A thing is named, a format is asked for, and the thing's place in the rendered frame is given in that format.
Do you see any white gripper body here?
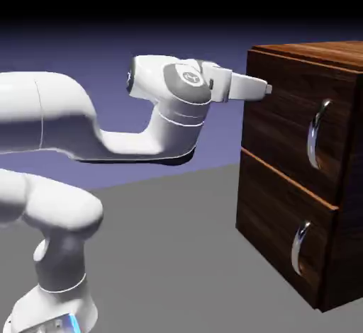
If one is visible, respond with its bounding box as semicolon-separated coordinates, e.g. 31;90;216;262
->
227;72;269;103

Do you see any dark wooden cabinet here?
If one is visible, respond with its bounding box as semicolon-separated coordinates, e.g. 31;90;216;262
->
235;40;363;314

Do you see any dark wooden door with longer handle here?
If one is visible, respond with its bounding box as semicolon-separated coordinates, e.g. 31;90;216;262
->
240;49;359;207

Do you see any long curved silver handle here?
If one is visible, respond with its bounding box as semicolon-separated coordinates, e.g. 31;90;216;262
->
307;98;333;170

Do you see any dark wooden door with shorter handle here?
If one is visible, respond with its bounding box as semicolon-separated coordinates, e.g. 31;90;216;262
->
235;147;340;310

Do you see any short curved silver handle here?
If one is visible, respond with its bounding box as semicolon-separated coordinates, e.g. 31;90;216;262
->
291;220;312;277

